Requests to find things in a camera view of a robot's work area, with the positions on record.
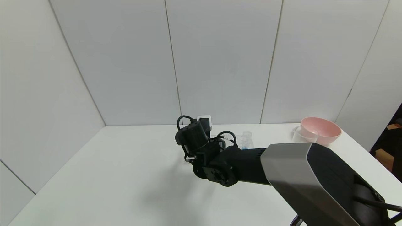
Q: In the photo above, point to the brown cardboard box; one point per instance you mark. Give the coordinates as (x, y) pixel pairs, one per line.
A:
(384, 160)

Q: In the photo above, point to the clear acrylic test tube rack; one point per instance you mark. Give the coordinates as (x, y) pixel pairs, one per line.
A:
(237, 140)

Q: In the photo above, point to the clear plastic beaker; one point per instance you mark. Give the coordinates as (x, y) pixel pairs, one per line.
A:
(298, 136)

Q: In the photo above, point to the tan flat object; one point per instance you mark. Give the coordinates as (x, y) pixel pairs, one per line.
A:
(393, 126)

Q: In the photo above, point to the black and silver right robot arm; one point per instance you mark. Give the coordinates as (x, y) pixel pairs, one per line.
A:
(282, 175)

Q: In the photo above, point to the pink bowl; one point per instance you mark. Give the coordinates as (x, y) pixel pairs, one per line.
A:
(323, 130)

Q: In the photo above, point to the test tube with blue pigment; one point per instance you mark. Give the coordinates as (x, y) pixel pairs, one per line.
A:
(247, 141)

